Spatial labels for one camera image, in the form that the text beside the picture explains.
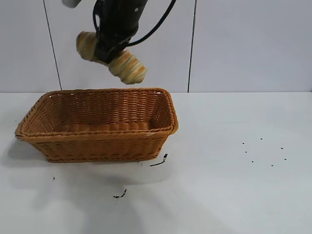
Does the brown woven wicker basket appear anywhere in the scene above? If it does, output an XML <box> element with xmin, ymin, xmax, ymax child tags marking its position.
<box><xmin>15</xmin><ymin>87</ymin><xmax>179</xmax><ymax>163</ymax></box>

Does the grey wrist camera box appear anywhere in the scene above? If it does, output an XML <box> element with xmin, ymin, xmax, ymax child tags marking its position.
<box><xmin>61</xmin><ymin>0</ymin><xmax>81</xmax><ymax>8</ymax></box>

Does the long twisted striped bread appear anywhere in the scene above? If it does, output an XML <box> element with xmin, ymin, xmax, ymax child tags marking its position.
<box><xmin>76</xmin><ymin>31</ymin><xmax>148</xmax><ymax>85</ymax></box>

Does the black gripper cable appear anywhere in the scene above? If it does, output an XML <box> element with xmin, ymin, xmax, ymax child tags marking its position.
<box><xmin>126</xmin><ymin>0</ymin><xmax>177</xmax><ymax>47</ymax></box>

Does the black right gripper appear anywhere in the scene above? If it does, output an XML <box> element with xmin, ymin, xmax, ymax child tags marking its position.
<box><xmin>93</xmin><ymin>0</ymin><xmax>148</xmax><ymax>63</ymax></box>

